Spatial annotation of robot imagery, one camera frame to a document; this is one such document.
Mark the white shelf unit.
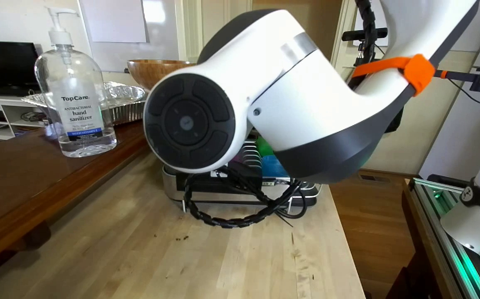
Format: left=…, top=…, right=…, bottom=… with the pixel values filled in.
left=0, top=93, right=49, bottom=142

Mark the black monitor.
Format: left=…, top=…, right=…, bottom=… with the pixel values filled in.
left=0, top=39, right=41, bottom=98

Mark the white panelled door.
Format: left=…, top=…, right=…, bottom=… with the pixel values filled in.
left=200, top=0, right=254, bottom=54

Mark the wide orange cable strap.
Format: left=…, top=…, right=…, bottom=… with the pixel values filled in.
left=350, top=53, right=438, bottom=96

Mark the wooden bowl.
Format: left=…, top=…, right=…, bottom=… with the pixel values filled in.
left=126, top=58, right=197, bottom=91

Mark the dark wooden side table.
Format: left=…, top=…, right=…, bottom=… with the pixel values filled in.
left=0, top=118, right=152, bottom=279

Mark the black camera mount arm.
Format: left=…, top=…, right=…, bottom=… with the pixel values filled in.
left=436, top=68, right=480, bottom=93

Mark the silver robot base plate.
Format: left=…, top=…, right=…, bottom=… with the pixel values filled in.
left=438, top=184, right=480, bottom=270

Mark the white wall board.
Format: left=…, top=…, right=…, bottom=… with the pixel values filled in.
left=77, top=0, right=149, bottom=44

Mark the aluminium foil tray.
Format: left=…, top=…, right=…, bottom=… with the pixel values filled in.
left=24, top=81, right=149, bottom=128

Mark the blue plastic bowl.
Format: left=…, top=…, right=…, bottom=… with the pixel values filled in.
left=260, top=152, right=292, bottom=179

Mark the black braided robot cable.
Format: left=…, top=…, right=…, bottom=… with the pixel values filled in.
left=180, top=169, right=308, bottom=231

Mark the steel dish rack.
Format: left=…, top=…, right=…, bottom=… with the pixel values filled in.
left=161, top=139, right=320, bottom=217

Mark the wooden robot stand aluminium frame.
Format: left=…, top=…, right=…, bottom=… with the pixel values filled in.
left=401, top=174, right=480, bottom=299

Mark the clear hand sanitizer pump bottle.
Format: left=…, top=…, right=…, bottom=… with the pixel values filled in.
left=33, top=5, right=119, bottom=159

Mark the black corrugated cable conduit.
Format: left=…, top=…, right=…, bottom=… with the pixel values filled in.
left=353, top=0, right=381, bottom=63

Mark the black camera bar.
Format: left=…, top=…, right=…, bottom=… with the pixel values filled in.
left=340, top=26, right=388, bottom=43

